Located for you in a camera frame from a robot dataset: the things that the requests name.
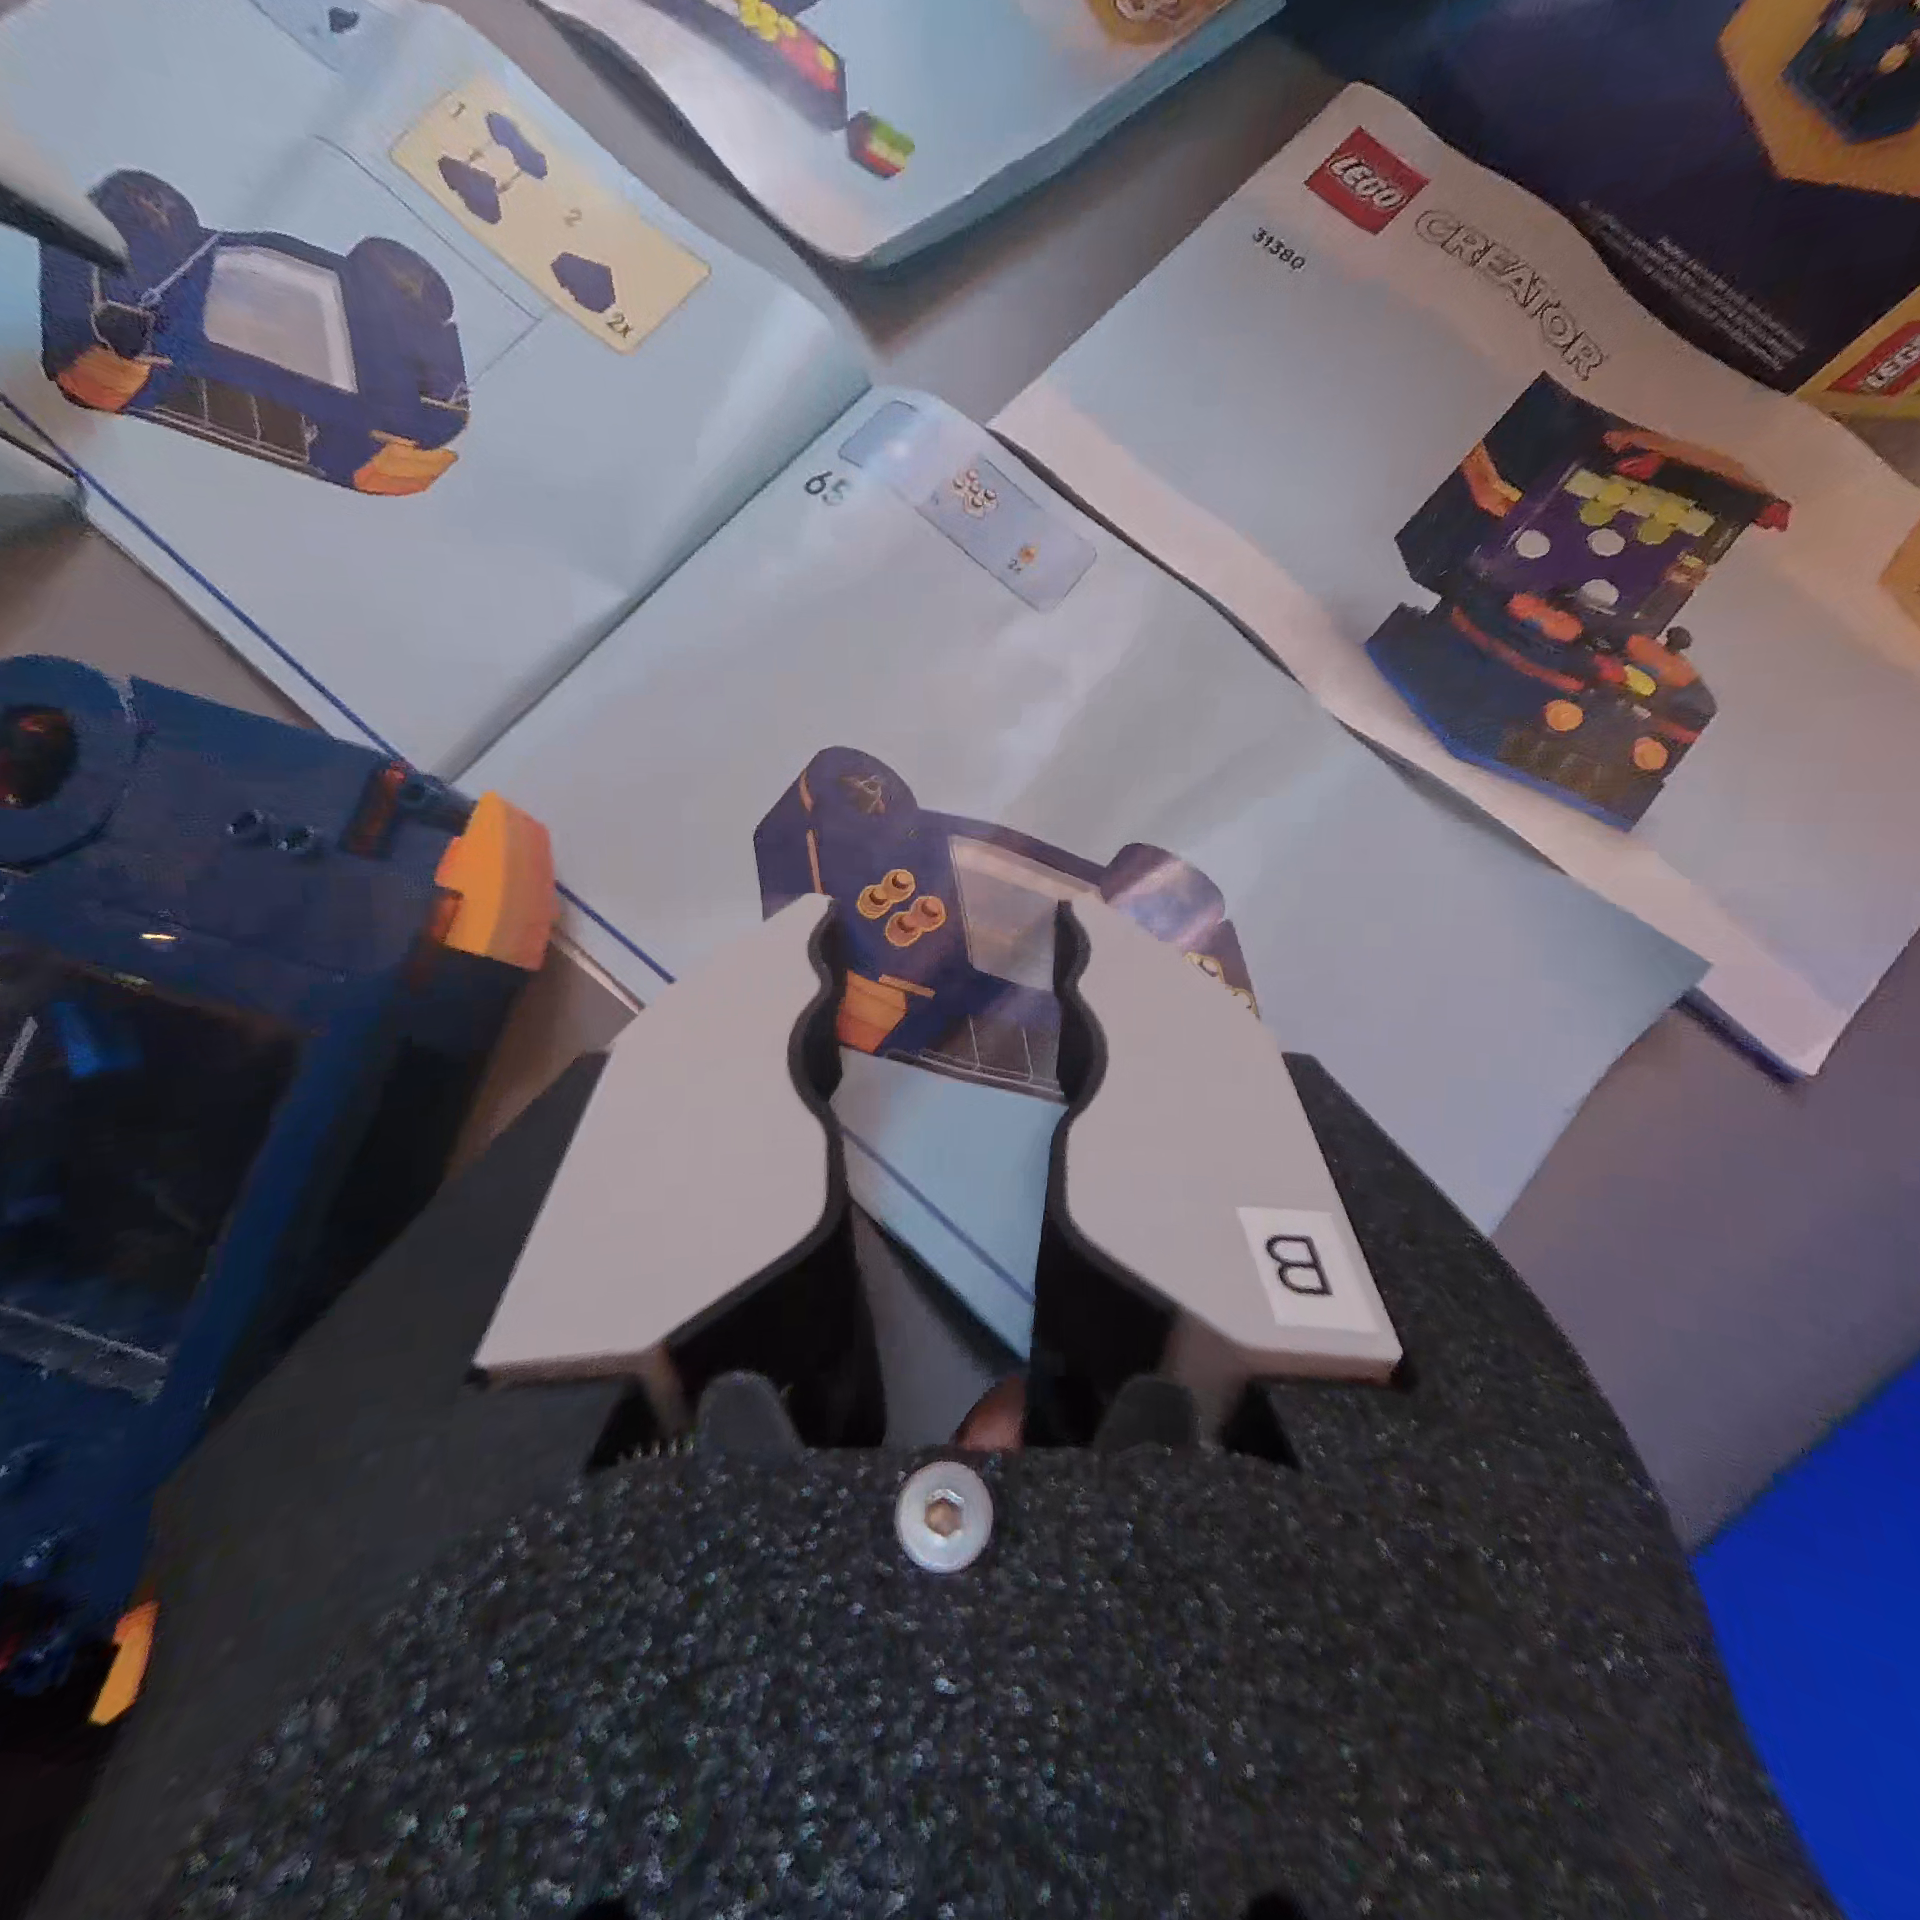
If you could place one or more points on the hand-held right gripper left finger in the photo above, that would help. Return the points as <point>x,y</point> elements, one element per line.
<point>661,1186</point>

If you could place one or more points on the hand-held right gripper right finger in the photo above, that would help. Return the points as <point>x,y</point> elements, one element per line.
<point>1199,1154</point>

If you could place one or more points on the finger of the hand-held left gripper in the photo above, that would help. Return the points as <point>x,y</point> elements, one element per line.
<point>53,192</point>

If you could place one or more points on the orange curved brick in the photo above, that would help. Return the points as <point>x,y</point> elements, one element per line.
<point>503,887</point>

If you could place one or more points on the dark blue brick console model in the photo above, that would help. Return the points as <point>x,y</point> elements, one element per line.
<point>226,930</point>

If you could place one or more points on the person's right hand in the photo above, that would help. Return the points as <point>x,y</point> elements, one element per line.
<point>993,1412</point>

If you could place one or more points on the arcade cover instruction booklet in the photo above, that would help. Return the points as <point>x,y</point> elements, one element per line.
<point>1229,450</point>

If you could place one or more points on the large blue plastic bin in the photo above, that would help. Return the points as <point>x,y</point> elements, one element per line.
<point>1824,1651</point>

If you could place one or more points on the yellow blue brick set box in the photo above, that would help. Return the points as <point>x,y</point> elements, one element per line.
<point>1651,152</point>

